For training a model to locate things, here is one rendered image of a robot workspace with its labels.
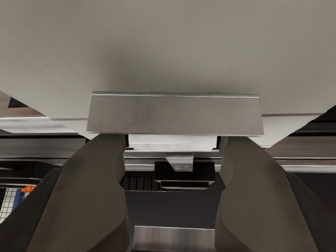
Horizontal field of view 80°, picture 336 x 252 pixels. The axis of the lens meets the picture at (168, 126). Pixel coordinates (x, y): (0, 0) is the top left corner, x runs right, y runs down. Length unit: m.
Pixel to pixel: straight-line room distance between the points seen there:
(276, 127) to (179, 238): 0.14
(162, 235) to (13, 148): 0.50
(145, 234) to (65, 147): 0.38
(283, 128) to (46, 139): 0.53
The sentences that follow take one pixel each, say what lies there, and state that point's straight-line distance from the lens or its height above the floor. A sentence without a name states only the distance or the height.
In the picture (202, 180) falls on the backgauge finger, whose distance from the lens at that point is 0.41.
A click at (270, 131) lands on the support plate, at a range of 0.18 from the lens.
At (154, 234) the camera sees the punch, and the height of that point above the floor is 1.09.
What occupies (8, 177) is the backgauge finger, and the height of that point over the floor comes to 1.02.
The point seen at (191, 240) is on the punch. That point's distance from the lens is 0.23.
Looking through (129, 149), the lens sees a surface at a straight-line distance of 0.25.
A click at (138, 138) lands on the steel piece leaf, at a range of 0.18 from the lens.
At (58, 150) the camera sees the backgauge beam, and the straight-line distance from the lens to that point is 0.57.
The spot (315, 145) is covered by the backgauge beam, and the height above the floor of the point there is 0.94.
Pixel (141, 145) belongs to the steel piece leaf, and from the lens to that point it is 0.21.
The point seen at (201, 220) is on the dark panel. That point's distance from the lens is 0.73.
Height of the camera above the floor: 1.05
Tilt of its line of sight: 19 degrees down
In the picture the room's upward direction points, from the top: 179 degrees counter-clockwise
